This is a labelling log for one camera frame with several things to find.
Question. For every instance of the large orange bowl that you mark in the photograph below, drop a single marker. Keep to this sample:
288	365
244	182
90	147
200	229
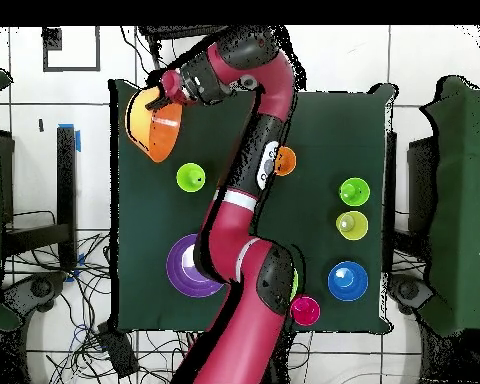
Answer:
164	136

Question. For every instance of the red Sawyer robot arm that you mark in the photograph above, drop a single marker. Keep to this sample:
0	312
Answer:
240	340

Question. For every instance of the lime green smooth cup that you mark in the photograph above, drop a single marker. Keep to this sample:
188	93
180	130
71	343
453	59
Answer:
188	176

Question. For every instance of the blue tape strip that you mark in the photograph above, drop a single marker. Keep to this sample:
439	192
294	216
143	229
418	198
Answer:
78	142

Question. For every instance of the orange stepped cup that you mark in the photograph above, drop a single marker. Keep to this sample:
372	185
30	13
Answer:
288	160

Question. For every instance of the dark green tablecloth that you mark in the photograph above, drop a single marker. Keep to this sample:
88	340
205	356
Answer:
324	132

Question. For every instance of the purple bowl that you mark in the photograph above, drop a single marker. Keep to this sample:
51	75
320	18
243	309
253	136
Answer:
180	272

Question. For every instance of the green stepped cup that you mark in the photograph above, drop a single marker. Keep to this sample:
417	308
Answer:
360	192

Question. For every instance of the black office chair base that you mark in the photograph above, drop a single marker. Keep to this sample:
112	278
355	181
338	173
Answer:
40	288

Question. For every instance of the green bowl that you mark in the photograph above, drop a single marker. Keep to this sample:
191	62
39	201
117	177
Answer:
294	284

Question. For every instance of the yellow cup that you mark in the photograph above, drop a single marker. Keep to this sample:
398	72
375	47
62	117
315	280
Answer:
358	228

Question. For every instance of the black power adapter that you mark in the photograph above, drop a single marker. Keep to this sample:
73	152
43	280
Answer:
118	352

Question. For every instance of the red cup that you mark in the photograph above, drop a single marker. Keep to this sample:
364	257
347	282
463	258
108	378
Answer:
306	312

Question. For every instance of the blue bowl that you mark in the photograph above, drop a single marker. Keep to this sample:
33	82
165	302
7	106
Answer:
348	284

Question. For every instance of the grey office chair base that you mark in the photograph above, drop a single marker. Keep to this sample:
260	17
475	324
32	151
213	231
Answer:
408	290

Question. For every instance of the black camera stand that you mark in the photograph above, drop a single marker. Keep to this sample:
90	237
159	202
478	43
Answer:
172	31

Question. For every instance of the grey square floor frame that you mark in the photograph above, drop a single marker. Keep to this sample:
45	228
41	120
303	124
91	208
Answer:
97	48

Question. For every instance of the black table frame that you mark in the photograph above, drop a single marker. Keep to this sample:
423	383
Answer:
66	180

